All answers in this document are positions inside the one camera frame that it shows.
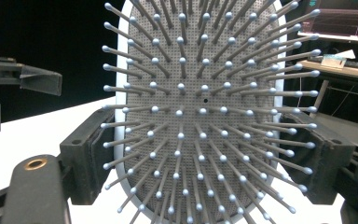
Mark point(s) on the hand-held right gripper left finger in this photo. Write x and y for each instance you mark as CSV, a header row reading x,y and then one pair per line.
x,y
87,161

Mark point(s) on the wooden desk with white leg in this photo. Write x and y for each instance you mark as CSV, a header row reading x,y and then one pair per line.
x,y
354,74

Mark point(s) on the computer monitor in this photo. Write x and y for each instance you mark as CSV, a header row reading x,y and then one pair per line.
x,y
345,18

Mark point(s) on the light blue hairbrush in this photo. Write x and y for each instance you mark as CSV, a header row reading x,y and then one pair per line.
x,y
192,77

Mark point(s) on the white paper card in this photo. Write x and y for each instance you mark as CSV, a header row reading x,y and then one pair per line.
x,y
335,59

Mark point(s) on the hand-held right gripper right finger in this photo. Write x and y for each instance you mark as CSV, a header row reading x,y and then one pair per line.
x,y
329,158

